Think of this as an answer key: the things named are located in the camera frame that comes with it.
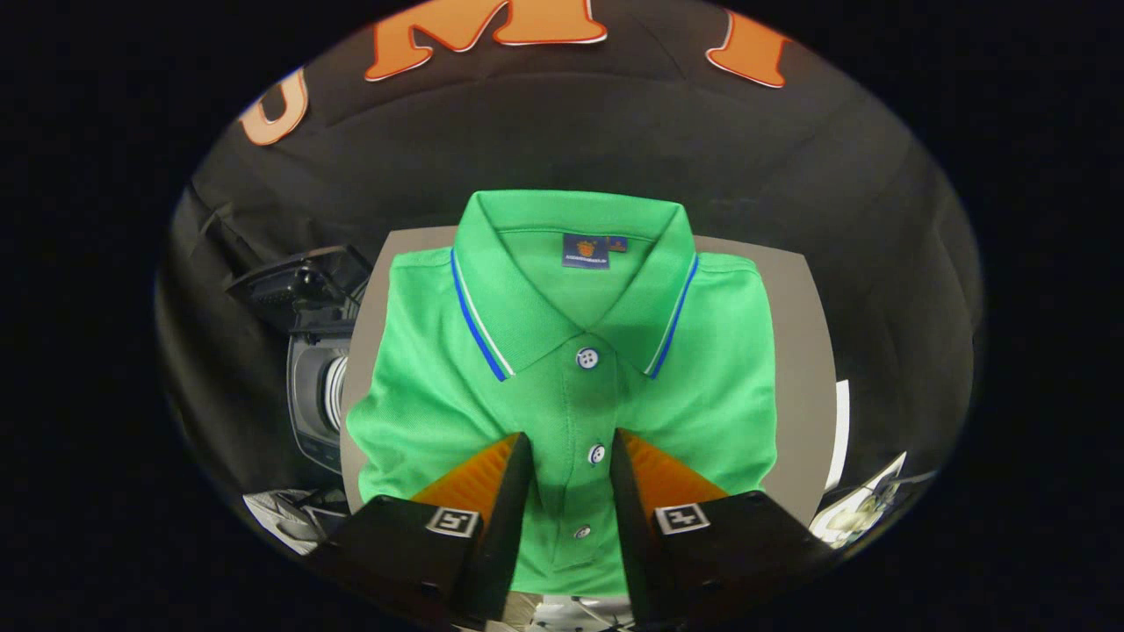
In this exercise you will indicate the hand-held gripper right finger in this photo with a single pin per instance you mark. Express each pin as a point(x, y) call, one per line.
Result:
point(637, 527)

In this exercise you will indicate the dark transparent washing machine lid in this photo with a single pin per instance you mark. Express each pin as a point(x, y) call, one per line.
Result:
point(294, 281)

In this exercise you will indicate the green polo shirt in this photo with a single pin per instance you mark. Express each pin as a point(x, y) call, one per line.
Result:
point(421, 369)

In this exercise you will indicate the white board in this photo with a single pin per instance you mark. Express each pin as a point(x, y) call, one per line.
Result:
point(839, 430)

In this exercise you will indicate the white plastic packaging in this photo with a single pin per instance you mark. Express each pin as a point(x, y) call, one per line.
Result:
point(865, 509)

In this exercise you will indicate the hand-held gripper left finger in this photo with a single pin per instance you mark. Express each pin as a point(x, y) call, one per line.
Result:
point(500, 527)

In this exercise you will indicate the crumpled white sheet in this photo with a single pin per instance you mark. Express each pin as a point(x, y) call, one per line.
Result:
point(285, 518)

